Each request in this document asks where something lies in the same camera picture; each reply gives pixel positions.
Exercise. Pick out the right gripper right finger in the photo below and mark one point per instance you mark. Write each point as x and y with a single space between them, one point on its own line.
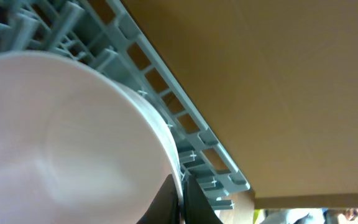
197 209

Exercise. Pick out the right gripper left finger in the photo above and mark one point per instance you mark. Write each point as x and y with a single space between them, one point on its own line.
164 208

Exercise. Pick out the pink bowl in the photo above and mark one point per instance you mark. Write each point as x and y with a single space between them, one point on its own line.
77 147

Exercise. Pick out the grey dishwasher rack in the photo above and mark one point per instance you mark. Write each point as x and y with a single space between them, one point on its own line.
103 35

